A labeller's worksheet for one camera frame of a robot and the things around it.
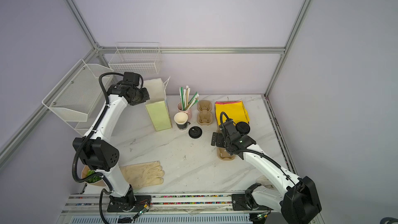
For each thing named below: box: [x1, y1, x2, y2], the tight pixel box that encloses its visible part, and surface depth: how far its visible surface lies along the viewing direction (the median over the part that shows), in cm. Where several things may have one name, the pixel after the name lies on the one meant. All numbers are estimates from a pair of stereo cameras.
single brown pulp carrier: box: [216, 146, 236, 161], surface depth 90 cm
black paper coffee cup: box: [173, 111, 189, 130], surface depth 99 cm
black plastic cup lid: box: [188, 126, 203, 139], surface depth 101 cm
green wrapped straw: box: [179, 86, 186, 111], surface depth 103 cm
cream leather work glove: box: [119, 160, 165, 190], surface depth 84 cm
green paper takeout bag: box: [143, 76, 173, 132], surface depth 90 cm
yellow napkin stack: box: [215, 100, 250, 126], surface depth 111 cm
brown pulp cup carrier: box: [196, 99, 213, 126], surface depth 107 cm
